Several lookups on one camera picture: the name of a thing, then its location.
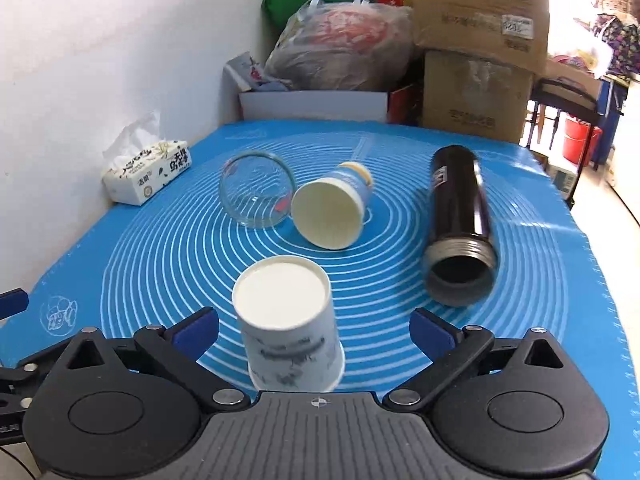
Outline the blue and white packet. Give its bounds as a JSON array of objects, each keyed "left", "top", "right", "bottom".
[{"left": 223, "top": 51, "right": 287, "bottom": 94}]

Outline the clear bag with red contents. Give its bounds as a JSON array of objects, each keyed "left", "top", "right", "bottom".
[{"left": 263, "top": 0, "right": 416, "bottom": 94}]

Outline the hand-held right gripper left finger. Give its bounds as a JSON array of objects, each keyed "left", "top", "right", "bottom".
[{"left": 17, "top": 306, "right": 252, "bottom": 408}]

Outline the small brown cardboard box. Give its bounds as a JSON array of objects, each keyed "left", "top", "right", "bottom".
[{"left": 421, "top": 49, "right": 535, "bottom": 145}]

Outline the red carton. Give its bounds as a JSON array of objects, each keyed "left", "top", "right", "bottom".
[{"left": 387, "top": 82, "right": 424, "bottom": 127}]

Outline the floral cloth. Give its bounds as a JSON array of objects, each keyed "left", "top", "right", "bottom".
[{"left": 591, "top": 0, "right": 640, "bottom": 80}]

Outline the large brown cardboard box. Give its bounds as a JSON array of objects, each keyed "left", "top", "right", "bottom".
[{"left": 408, "top": 0, "right": 551, "bottom": 75}]

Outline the white tissue pack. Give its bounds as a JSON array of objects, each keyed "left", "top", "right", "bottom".
[{"left": 101, "top": 110, "right": 194, "bottom": 206}]

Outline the white paper cup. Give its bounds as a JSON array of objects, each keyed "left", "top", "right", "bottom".
[{"left": 231, "top": 255, "right": 346, "bottom": 394}]

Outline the blue silicone mat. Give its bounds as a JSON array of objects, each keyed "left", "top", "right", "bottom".
[{"left": 0, "top": 119, "right": 640, "bottom": 480}]

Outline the red bucket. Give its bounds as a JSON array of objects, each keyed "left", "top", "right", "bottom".
[{"left": 562, "top": 115, "right": 604, "bottom": 166}]

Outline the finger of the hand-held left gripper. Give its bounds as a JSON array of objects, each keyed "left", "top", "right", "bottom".
[
  {"left": 0, "top": 288, "right": 30, "bottom": 320},
  {"left": 0, "top": 358, "right": 40, "bottom": 407}
]

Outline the dark wooden table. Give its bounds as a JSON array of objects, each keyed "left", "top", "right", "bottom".
[{"left": 524, "top": 57, "right": 607, "bottom": 172}]

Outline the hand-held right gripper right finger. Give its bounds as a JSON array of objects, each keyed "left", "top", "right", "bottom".
[{"left": 382, "top": 307, "right": 577, "bottom": 407}]

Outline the blue banded paper cup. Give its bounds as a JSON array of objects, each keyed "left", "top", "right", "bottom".
[{"left": 291, "top": 161, "right": 375, "bottom": 251}]

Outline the black thermos cup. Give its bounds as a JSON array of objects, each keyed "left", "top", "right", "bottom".
[{"left": 423, "top": 144, "right": 500, "bottom": 307}]

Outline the white cardboard box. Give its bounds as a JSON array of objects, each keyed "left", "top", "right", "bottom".
[{"left": 237, "top": 87, "right": 390, "bottom": 124}]

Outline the clear glass cup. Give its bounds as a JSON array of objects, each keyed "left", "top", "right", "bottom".
[{"left": 218, "top": 151, "right": 297, "bottom": 230}]

